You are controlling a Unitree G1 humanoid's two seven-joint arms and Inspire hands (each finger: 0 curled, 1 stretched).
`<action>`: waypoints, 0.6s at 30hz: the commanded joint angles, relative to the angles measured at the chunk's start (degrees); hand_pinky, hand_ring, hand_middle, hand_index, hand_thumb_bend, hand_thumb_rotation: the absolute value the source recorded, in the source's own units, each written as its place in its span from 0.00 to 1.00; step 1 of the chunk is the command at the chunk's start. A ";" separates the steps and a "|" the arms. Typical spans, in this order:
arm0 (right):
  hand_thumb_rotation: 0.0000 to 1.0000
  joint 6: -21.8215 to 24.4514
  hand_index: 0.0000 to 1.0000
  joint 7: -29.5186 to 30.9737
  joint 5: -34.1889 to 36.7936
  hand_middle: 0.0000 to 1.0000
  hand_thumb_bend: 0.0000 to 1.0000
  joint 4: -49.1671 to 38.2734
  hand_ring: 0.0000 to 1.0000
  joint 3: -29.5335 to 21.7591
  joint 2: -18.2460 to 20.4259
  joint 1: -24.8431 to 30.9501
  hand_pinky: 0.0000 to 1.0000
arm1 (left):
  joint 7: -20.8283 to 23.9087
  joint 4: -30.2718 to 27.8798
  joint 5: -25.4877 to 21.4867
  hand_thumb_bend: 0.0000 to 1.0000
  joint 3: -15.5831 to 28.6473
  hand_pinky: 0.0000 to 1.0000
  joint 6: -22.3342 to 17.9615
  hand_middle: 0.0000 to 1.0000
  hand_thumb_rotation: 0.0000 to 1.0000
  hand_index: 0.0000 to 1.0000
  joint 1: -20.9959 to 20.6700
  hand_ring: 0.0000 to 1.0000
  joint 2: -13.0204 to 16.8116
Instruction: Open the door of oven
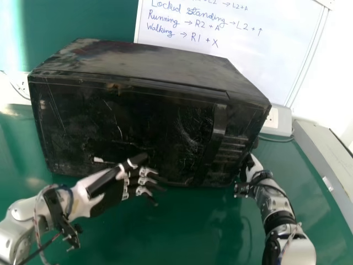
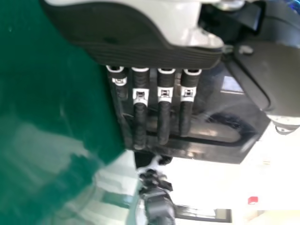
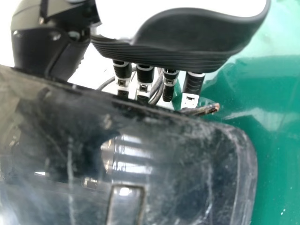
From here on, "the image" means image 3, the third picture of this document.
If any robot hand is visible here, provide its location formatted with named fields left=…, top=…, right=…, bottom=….
left=10, top=0, right=271, bottom=109

